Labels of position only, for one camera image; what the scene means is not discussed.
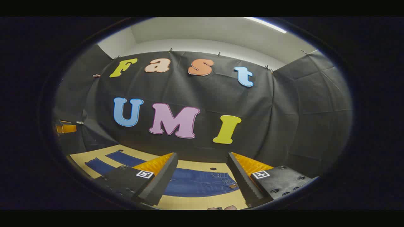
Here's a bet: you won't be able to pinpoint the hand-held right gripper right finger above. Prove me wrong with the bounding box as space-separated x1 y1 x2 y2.
227 152 313 207

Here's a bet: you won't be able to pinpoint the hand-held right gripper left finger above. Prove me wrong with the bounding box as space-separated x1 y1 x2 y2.
93 153 179 207

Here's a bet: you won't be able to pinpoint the blue denim jeans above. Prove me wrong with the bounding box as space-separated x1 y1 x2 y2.
85 150 239 197

